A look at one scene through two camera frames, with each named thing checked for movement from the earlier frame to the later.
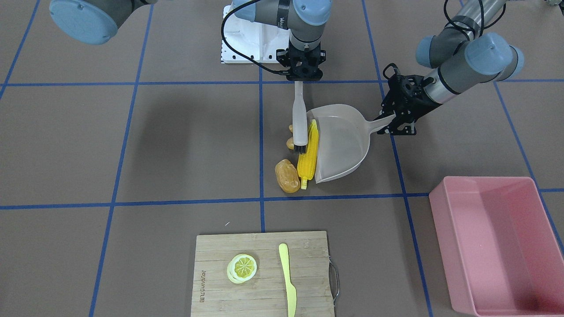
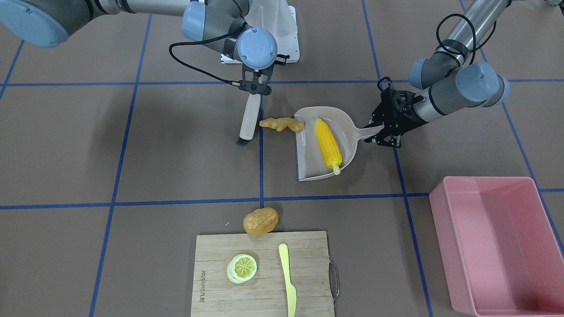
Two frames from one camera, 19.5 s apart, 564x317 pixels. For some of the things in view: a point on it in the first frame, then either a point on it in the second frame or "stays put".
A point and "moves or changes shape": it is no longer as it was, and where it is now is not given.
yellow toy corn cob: (307, 163) to (330, 147)
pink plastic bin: (501, 254) stays put
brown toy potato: (287, 176) to (260, 221)
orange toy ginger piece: (289, 142) to (280, 124)
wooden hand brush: (299, 119) to (250, 119)
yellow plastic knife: (291, 296) stays put
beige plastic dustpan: (344, 135) moves or changes shape
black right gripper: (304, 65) to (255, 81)
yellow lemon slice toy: (241, 268) stays put
